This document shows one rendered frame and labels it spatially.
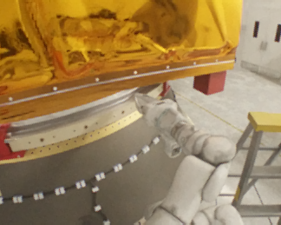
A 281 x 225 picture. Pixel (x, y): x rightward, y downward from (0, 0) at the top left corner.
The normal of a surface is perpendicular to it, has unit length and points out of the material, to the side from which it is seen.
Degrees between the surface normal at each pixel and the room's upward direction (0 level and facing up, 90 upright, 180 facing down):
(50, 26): 98
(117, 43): 70
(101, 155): 62
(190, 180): 24
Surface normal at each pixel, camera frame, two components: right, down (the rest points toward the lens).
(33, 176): 0.29, 0.00
